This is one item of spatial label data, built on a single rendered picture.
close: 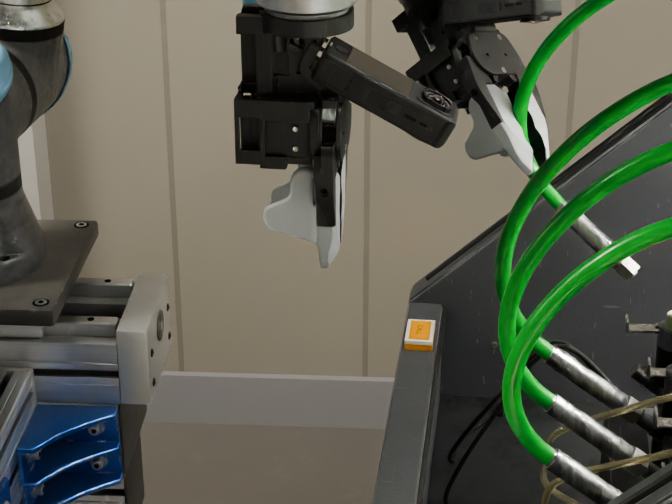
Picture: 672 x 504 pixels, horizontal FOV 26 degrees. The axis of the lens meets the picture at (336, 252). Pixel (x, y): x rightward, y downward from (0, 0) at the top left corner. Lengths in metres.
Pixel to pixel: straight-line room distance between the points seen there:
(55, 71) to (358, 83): 0.61
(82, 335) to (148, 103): 1.44
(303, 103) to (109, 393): 0.57
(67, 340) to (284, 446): 1.64
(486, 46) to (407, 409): 0.37
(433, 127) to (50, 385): 0.64
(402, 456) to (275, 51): 0.46
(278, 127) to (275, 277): 1.97
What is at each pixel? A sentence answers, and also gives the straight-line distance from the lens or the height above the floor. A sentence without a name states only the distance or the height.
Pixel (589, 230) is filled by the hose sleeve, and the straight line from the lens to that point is 1.40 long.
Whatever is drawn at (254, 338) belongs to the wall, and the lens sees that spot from 3.14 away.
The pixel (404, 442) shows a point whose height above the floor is 0.95.
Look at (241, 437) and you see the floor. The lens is 3.19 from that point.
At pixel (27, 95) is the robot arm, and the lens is 1.57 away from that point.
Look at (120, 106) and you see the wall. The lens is 2.96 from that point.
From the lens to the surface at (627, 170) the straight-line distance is 1.08.
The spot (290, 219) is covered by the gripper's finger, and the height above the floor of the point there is 1.25.
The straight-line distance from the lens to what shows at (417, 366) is 1.54.
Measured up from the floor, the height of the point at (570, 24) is 1.34.
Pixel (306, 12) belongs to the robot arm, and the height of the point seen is 1.42.
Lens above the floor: 1.71
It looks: 25 degrees down
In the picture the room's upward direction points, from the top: straight up
